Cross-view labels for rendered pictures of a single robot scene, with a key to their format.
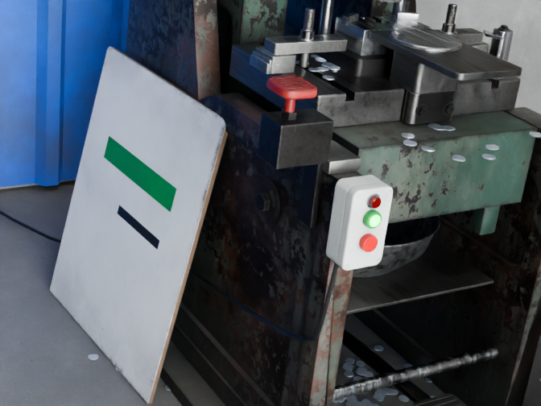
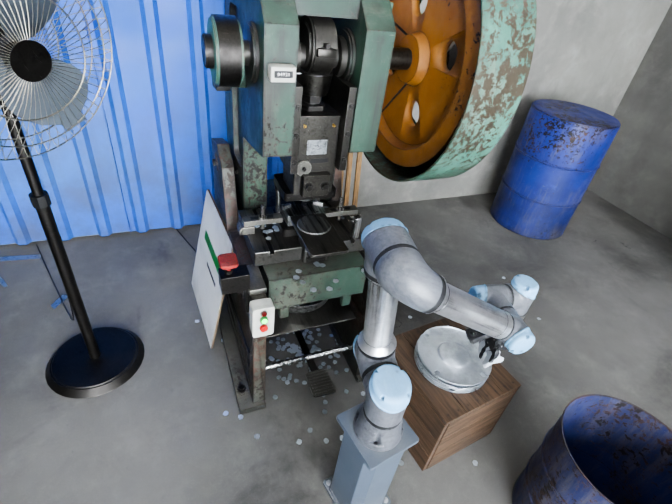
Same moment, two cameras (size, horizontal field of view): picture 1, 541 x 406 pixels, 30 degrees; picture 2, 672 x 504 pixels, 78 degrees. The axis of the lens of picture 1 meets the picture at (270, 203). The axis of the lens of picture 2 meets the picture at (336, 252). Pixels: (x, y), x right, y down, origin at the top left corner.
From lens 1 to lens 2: 77 cm
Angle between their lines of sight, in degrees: 14
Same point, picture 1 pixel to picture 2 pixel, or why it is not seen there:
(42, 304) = (185, 290)
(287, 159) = (227, 290)
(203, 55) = (229, 210)
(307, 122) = (236, 276)
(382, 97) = (290, 251)
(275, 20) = (261, 197)
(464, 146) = (327, 275)
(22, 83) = (195, 183)
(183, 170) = not seen: hidden behind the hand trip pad
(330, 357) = (260, 360)
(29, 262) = (188, 266)
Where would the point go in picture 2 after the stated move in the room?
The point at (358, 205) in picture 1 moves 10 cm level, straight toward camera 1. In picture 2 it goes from (256, 315) to (242, 336)
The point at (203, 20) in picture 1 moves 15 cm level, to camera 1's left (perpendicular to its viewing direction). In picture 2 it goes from (228, 195) to (194, 188)
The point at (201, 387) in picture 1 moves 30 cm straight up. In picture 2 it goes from (233, 343) to (231, 298)
